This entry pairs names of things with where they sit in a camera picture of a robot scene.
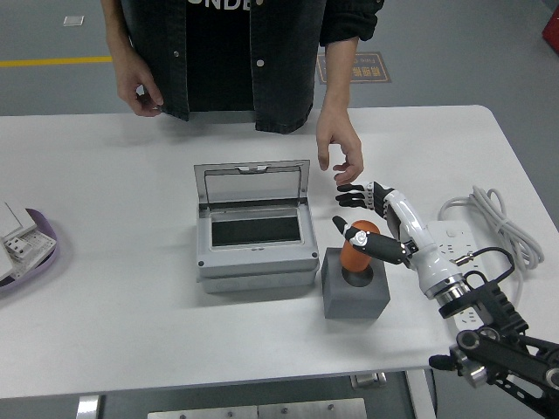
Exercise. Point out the person's left hand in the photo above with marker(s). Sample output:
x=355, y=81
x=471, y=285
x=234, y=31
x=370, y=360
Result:
x=338, y=135

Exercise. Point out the person's right hand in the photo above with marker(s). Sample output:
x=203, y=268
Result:
x=133, y=94

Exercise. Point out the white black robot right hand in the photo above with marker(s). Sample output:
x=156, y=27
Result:
x=430, y=257

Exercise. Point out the orange cylinder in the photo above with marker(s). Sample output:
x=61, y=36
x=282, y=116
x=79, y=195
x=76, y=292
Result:
x=354, y=259

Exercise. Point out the grey enclosure box with lid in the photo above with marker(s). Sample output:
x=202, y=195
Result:
x=257, y=266

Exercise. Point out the person's right forearm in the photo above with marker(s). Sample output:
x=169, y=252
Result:
x=122, y=52

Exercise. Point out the person's left forearm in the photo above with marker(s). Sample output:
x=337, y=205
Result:
x=338, y=74

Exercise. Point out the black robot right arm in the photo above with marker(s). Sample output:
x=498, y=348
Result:
x=502, y=310

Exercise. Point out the grey cube with round hole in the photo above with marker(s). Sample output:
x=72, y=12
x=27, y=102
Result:
x=349, y=305

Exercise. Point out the brown floor sign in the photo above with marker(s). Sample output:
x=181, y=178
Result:
x=375, y=72

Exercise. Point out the yellow floor tape line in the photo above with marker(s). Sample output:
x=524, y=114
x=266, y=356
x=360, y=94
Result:
x=52, y=61

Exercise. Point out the person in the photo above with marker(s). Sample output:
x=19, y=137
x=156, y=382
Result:
x=218, y=57

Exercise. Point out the silver floor plate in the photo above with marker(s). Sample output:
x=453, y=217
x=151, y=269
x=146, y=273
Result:
x=73, y=21

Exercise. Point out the white table leg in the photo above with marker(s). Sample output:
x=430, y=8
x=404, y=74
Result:
x=419, y=395
x=89, y=408

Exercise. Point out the purple tray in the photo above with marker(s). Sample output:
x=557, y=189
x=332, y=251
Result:
x=46, y=221

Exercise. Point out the white perforated plate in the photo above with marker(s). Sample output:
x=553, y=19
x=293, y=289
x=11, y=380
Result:
x=41, y=244

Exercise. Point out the white socket module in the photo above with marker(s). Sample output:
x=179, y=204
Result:
x=17, y=248

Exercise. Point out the red crate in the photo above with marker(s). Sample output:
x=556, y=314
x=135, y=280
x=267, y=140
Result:
x=552, y=26

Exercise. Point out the silver table bracket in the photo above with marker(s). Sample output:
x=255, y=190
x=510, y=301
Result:
x=369, y=379

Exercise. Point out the white switch panel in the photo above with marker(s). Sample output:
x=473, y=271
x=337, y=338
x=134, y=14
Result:
x=8, y=218

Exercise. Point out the grey metal base plate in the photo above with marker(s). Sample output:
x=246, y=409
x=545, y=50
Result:
x=201, y=413

